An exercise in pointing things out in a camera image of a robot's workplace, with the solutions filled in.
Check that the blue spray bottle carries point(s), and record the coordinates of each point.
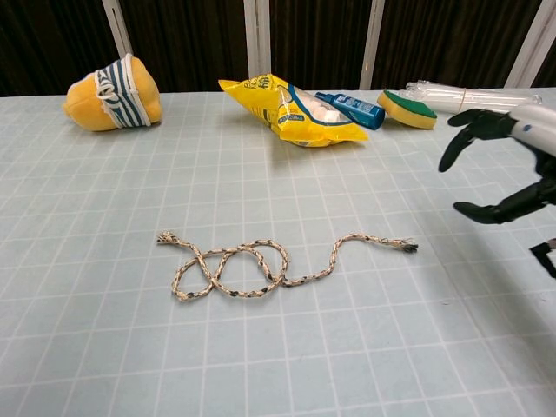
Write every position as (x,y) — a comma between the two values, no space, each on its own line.
(356,106)

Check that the bundle of clear plastic tubes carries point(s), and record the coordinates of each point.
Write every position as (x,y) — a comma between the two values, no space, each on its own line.
(478,97)

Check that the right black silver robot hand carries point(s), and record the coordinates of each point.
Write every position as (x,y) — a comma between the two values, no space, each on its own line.
(527,123)

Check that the light blue checkered tablecloth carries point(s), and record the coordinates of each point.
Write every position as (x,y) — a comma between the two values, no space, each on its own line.
(278,347)

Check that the yellow snack bag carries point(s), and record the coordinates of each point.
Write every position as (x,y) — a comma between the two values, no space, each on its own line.
(260,108)

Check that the white metal frame post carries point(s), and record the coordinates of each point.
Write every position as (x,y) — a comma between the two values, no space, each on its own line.
(527,43)
(118,26)
(371,43)
(257,35)

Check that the yellow green sponge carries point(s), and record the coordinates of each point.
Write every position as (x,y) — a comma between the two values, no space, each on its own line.
(408,108)

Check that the yellow plush toy striped band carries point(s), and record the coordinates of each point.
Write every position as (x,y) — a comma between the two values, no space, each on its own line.
(87,104)

